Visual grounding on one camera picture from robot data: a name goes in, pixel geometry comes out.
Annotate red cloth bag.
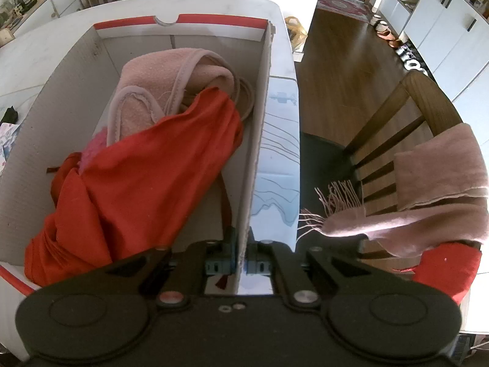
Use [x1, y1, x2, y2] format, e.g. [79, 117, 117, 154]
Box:
[24, 88, 244, 287]

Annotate wooden sideboard with clutter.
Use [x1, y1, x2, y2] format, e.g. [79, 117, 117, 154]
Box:
[1, 0, 83, 46]

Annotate black drawstring pouch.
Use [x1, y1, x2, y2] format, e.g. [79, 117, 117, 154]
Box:
[1, 106, 19, 124]

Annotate yellow bag on floor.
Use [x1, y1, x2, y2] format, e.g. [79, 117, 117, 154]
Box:
[284, 17, 307, 52]

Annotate cartoon printed face mask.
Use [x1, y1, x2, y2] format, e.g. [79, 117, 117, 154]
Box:
[0, 123, 20, 173]

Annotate shoes on floor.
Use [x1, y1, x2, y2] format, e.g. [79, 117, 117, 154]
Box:
[369, 14, 432, 78]

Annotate wooden chair beside table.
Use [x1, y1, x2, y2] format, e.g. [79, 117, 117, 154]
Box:
[297, 70, 462, 259]

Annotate pink fleece garment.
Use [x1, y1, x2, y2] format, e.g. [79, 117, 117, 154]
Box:
[107, 48, 255, 146]

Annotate red patterned doormat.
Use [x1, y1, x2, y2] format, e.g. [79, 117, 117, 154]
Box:
[317, 0, 372, 23]

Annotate red cloth on chair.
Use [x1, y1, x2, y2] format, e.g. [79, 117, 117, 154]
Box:
[413, 243, 482, 305]

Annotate white wall cabinet unit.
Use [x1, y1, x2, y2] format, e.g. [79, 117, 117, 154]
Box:
[375, 0, 489, 105]

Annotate pink fringed scarf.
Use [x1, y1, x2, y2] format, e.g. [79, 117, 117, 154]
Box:
[299, 124, 488, 258]

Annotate pink fuzzy strawberry hat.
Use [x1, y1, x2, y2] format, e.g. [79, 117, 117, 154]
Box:
[79, 127, 108, 173]

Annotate red and white cardboard box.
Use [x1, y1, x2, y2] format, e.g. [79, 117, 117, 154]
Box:
[0, 13, 277, 299]

